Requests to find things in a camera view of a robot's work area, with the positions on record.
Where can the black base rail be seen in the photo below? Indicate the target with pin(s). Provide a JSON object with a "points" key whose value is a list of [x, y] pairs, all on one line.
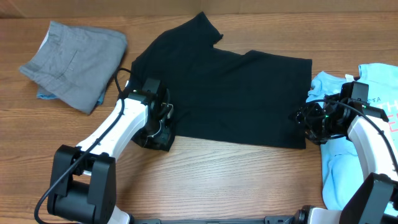
{"points": [[266, 220]]}

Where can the light blue printed t-shirt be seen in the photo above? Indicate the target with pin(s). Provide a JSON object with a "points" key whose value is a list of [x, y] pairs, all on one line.
{"points": [[341, 170]]}

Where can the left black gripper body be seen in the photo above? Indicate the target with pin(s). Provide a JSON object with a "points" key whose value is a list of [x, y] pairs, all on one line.
{"points": [[155, 132]]}

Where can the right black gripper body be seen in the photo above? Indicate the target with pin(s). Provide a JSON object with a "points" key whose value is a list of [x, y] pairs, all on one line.
{"points": [[320, 126]]}

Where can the black t-shirt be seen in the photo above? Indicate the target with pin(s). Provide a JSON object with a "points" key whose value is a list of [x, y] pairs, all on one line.
{"points": [[223, 96]]}

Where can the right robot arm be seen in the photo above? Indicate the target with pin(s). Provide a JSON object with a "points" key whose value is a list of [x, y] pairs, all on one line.
{"points": [[348, 114]]}

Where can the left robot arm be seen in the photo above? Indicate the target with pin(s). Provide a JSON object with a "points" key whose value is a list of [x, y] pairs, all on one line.
{"points": [[83, 181]]}

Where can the folded grey shorts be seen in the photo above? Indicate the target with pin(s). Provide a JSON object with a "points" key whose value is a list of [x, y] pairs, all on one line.
{"points": [[75, 63]]}

